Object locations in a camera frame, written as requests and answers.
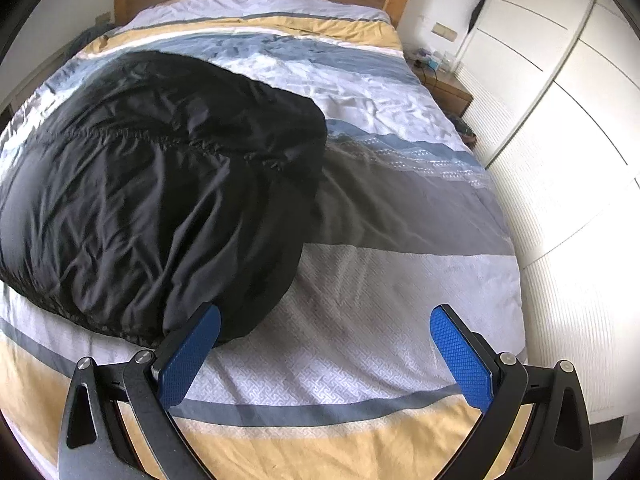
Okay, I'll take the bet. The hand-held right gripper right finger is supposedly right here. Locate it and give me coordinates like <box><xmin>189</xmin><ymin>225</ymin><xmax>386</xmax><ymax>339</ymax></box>
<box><xmin>431</xmin><ymin>304</ymin><xmax>594</xmax><ymax>480</ymax></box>

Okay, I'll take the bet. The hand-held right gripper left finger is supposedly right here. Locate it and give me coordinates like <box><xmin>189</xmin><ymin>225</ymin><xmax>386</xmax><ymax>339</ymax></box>
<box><xmin>59</xmin><ymin>302</ymin><xmax>222</xmax><ymax>480</ymax></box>

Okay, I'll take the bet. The black puffer jacket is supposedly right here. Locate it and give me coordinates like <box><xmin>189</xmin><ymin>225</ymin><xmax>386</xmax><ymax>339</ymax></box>
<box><xmin>0</xmin><ymin>50</ymin><xmax>329</xmax><ymax>349</ymax></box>

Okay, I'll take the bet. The bed with striped duvet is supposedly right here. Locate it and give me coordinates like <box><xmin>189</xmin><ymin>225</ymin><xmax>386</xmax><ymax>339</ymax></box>
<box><xmin>0</xmin><ymin>0</ymin><xmax>527</xmax><ymax>480</ymax></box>

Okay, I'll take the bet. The dark woven basket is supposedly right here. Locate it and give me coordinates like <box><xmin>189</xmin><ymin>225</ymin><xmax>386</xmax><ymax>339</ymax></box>
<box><xmin>452</xmin><ymin>115</ymin><xmax>479</xmax><ymax>149</ymax></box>

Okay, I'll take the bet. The white wardrobe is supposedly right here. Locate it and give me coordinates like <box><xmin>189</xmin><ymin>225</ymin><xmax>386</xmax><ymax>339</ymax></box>
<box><xmin>459</xmin><ymin>0</ymin><xmax>640</xmax><ymax>413</ymax></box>

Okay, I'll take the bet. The wooden nightstand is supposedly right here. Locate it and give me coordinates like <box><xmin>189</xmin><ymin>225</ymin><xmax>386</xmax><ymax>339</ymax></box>
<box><xmin>412</xmin><ymin>66</ymin><xmax>474</xmax><ymax>117</ymax></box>

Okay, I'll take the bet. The dark cloth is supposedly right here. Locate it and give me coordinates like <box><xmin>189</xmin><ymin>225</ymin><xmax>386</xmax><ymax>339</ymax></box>
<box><xmin>75</xmin><ymin>27</ymin><xmax>109</xmax><ymax>47</ymax></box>

